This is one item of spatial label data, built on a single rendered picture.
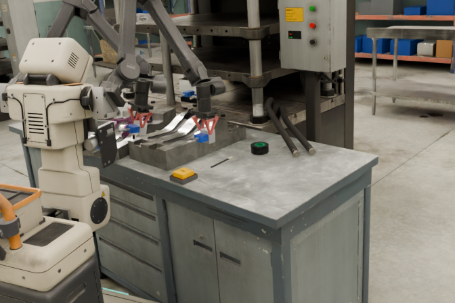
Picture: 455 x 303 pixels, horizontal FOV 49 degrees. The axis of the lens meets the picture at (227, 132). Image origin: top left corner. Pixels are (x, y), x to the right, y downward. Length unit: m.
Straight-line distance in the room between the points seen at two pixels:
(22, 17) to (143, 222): 4.45
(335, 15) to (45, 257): 1.67
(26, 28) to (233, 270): 4.98
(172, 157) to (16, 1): 4.60
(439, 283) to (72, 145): 1.92
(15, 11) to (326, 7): 4.59
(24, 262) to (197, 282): 0.84
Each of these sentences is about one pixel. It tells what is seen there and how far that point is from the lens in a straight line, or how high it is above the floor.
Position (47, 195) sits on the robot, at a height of 0.80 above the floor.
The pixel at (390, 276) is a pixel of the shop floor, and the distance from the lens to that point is 2.84.
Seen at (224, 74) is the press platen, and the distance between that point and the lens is 2.85.
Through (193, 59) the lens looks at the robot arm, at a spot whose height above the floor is 1.25.
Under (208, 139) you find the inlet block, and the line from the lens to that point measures 2.03.
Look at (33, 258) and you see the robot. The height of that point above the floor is 0.81.
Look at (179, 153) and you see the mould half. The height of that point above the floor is 0.86.
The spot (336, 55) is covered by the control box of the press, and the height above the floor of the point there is 1.15.
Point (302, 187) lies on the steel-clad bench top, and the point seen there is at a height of 0.80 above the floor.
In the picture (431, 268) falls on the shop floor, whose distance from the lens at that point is 2.95.
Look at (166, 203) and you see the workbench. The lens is 2.15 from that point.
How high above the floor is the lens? 1.57
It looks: 18 degrees down
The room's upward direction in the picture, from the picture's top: 4 degrees counter-clockwise
